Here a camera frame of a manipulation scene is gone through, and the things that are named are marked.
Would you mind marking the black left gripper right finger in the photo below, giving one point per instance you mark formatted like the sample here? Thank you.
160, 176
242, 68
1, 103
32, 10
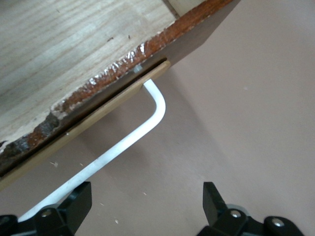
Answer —
229, 221

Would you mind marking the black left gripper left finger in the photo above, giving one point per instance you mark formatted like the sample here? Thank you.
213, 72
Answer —
64, 216

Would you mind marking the brown table cover sheet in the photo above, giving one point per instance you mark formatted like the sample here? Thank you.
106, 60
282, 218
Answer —
246, 123

